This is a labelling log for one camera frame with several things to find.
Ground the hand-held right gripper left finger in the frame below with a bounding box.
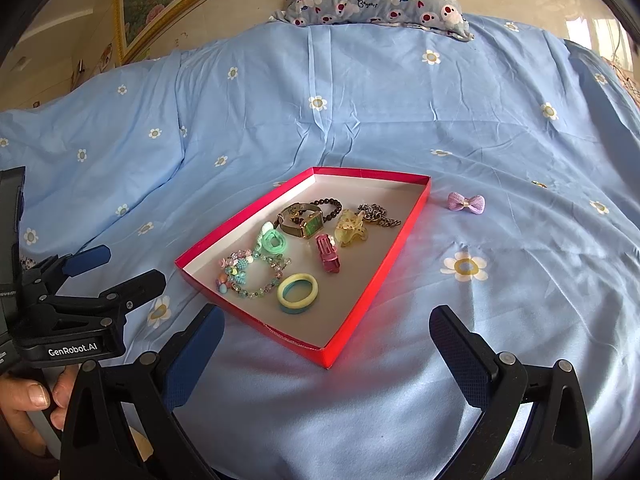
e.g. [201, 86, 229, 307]
[60, 304, 227, 480]

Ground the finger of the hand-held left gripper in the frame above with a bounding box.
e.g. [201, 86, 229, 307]
[42, 269, 167, 321]
[22, 245, 112, 286]

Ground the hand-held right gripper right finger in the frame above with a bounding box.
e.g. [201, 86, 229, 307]
[429, 304, 593, 480]

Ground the colourful bead bracelet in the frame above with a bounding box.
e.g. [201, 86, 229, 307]
[216, 247, 292, 301]

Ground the yellow plastic ring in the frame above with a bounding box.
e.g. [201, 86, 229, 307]
[277, 273, 319, 311]

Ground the blue plastic ring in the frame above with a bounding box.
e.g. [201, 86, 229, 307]
[278, 290, 317, 316]

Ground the red shallow cardboard box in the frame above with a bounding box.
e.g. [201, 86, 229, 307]
[174, 166, 432, 370]

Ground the green bow hair clip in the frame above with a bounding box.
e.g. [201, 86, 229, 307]
[254, 222, 291, 257]

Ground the purple bow hair clip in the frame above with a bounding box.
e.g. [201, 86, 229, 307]
[447, 191, 487, 215]

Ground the red hair clip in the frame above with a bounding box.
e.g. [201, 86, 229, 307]
[315, 233, 342, 275]

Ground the person's left hand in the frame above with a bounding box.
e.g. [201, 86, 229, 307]
[0, 364, 81, 461]

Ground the yellow hair claw clip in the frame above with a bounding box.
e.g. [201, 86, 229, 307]
[334, 208, 368, 248]

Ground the gold mesh band wristwatch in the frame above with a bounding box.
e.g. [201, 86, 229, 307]
[276, 202, 326, 239]

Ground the blue flower print bedsheet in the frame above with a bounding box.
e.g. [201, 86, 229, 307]
[0, 12, 640, 480]

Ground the orange quilt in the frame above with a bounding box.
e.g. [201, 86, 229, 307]
[597, 55, 640, 111]

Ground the silver chain necklace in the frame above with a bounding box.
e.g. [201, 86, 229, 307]
[356, 203, 402, 228]

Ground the dark bead bracelet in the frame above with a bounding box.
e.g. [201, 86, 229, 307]
[307, 198, 343, 224]

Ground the gold framed wall picture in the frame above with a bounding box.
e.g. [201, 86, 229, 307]
[115, 0, 281, 66]

